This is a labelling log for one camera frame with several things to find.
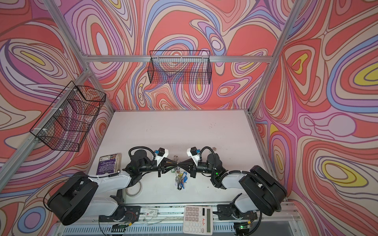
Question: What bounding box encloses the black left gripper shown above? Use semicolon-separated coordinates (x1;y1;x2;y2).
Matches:
139;159;178;180

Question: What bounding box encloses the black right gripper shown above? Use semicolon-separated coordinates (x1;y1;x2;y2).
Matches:
179;159;216;179

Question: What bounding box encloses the key ring bunch with tags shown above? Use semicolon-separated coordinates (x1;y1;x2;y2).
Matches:
172;154;189;191

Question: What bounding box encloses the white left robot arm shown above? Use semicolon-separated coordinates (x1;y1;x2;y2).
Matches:
43;146;177;226

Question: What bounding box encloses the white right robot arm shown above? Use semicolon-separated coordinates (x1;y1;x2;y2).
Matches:
178;146;287;216

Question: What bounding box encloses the white tape roll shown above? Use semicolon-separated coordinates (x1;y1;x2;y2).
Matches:
126;182;142;197

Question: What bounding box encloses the white staples box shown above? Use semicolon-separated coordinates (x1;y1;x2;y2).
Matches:
145;208;158;217

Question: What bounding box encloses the white calculator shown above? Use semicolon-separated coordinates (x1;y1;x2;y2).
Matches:
183;206;213;236

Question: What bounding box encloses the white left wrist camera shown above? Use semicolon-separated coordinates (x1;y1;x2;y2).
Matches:
154;148;169;166

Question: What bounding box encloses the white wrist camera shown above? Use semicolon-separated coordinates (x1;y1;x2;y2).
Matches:
154;148;169;166
187;147;202;166

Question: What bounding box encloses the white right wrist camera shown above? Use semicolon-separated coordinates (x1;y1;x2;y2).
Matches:
187;147;202;166

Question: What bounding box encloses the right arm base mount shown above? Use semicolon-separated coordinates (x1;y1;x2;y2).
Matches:
213;193;262;236

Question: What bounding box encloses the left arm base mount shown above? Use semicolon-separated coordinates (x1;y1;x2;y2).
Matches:
98;190;141;225

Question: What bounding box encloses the black wire basket back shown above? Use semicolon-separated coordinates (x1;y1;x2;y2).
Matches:
147;49;212;85

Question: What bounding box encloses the black wire basket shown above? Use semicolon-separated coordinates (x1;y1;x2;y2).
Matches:
147;49;212;85
29;81;106;152

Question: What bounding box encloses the black wire basket left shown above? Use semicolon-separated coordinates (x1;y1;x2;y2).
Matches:
29;81;106;152

